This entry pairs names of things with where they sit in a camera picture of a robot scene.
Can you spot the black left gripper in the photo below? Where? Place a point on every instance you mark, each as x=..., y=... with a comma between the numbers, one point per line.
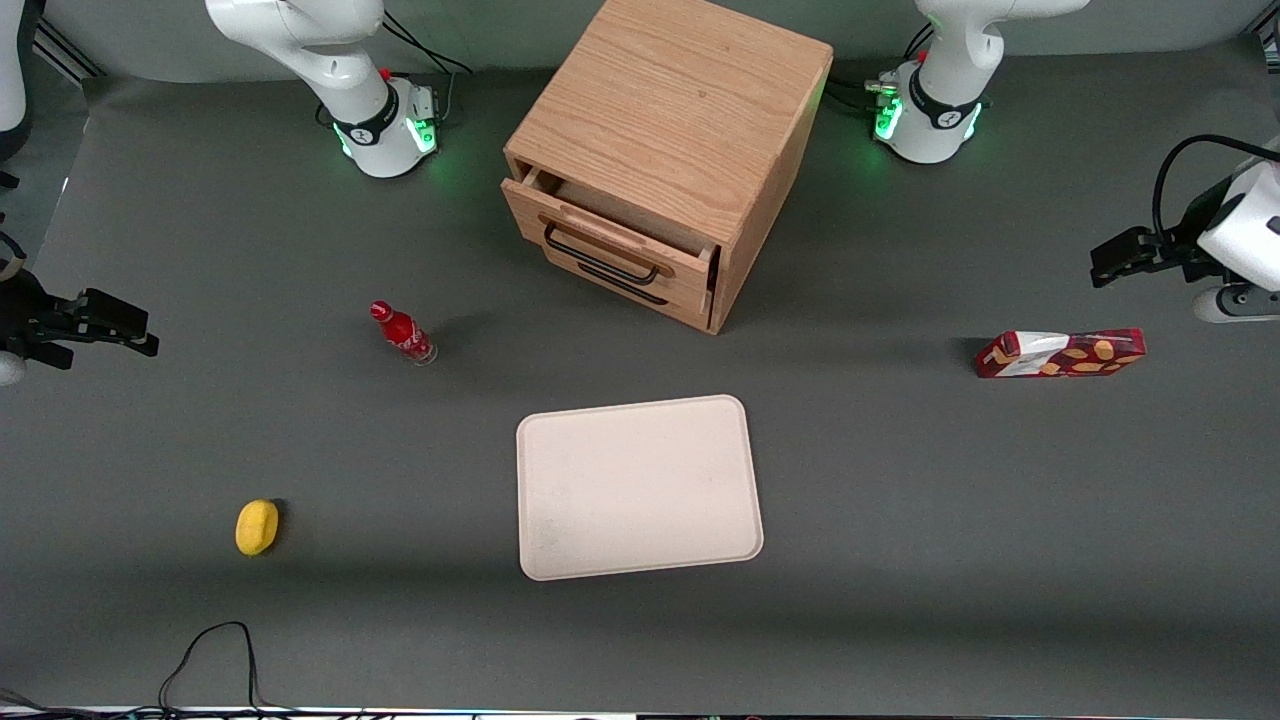
x=1178, y=250

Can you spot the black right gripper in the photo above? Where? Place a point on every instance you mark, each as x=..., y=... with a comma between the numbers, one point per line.
x=25, y=320

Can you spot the red cookie box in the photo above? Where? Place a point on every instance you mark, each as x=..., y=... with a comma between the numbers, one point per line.
x=1065, y=355

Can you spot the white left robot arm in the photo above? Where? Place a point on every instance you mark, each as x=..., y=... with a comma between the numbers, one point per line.
x=945, y=100

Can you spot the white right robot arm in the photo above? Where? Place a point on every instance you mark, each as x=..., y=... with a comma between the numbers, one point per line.
x=330, y=70

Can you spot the beige plastic tray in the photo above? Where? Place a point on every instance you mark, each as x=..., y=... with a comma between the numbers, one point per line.
x=637, y=487

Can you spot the yellow lemon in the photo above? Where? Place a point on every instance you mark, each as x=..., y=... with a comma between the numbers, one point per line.
x=257, y=527

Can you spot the red cola bottle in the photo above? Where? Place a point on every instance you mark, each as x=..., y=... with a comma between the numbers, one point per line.
x=404, y=334

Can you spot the closed wooden drawer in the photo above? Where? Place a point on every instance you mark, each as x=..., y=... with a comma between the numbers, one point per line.
x=680, y=302

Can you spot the wooden drawer cabinet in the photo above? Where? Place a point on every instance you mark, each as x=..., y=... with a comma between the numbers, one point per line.
x=680, y=110

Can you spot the open wooden drawer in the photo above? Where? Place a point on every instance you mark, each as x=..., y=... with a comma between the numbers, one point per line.
x=610, y=235

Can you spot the aluminium frame rail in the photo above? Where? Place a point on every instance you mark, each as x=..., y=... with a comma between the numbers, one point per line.
x=65, y=52

